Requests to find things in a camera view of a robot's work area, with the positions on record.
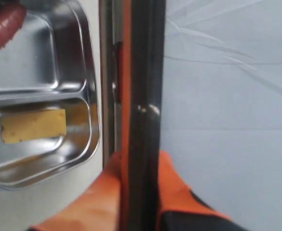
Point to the red toy sausage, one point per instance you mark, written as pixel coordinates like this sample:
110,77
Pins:
12,17

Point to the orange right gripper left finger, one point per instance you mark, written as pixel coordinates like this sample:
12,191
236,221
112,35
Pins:
97,209

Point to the blue wrinkled backdrop cloth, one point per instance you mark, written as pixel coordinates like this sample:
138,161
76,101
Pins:
222,105

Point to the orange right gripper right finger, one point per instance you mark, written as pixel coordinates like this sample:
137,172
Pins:
180,209

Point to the dark transparent lunch box lid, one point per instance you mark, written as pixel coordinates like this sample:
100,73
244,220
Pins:
131,51

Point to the stainless steel lunch box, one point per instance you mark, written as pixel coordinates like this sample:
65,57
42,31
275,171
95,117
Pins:
49,65

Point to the yellow toy cheese wedge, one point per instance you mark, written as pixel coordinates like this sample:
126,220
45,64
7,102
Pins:
33,125

